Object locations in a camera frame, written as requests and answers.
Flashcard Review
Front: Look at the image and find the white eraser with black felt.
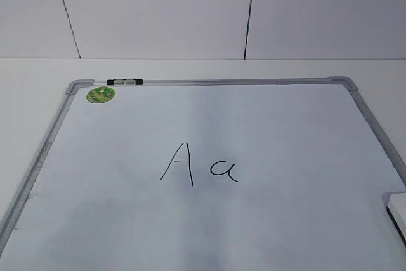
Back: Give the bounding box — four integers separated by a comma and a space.
382, 192, 405, 244

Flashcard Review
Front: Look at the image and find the round green sticker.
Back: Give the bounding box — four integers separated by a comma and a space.
86, 86, 115, 104

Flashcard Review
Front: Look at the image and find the white board with grey frame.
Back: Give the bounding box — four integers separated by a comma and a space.
1, 77, 405, 270

